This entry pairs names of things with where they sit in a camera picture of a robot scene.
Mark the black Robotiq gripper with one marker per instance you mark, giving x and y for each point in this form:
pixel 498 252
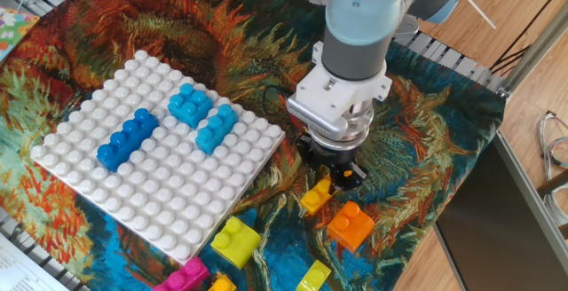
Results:
pixel 330 155

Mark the printed white paper sheet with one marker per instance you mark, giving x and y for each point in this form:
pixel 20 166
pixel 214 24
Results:
pixel 22 269

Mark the sunflower painting patterned cloth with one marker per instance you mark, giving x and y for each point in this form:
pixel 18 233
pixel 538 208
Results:
pixel 111 29

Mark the white studded baseplate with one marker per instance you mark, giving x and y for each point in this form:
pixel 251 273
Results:
pixel 168 193

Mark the white wrist adapter block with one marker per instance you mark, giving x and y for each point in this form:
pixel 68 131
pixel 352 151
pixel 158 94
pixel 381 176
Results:
pixel 341 91

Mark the aluminium bar beside panel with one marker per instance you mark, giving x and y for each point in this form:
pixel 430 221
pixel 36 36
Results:
pixel 532 193

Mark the orange two-stud block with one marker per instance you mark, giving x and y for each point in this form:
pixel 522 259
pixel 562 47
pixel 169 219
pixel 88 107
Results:
pixel 350 229

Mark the small lime block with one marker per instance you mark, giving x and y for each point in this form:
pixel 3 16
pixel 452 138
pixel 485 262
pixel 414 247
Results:
pixel 313 277

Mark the white zip tie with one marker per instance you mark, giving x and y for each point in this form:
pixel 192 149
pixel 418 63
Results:
pixel 472 5

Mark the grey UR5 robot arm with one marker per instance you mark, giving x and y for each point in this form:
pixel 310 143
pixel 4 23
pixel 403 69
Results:
pixel 359 25

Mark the large yellow four-stud block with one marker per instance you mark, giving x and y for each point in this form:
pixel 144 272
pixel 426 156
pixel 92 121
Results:
pixel 222 284

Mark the dark blue four-stud block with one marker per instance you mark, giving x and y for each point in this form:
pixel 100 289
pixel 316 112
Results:
pixel 126 142

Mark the dark grey panel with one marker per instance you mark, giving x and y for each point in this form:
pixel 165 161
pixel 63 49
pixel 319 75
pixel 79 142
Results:
pixel 488 229

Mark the small yellow four-stud block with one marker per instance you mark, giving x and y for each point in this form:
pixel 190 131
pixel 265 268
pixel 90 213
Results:
pixel 315 198

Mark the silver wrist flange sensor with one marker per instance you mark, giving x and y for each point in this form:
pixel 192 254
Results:
pixel 337 127

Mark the light blue three-stud block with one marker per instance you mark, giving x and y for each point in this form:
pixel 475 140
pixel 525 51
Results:
pixel 215 131

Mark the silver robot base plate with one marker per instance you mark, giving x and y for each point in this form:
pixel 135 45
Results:
pixel 406 27

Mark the large lime two-stud block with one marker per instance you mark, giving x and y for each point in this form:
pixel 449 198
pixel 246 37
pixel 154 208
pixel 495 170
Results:
pixel 235 244

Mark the light blue square block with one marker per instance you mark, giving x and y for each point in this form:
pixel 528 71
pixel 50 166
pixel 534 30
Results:
pixel 191 107

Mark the floral patterned sheet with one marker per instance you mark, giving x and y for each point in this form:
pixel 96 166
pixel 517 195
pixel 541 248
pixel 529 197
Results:
pixel 13 29

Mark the magenta three-stud block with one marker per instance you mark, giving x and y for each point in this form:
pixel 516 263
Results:
pixel 182 277

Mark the aluminium frame post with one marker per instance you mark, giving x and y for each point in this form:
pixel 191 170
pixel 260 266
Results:
pixel 532 51

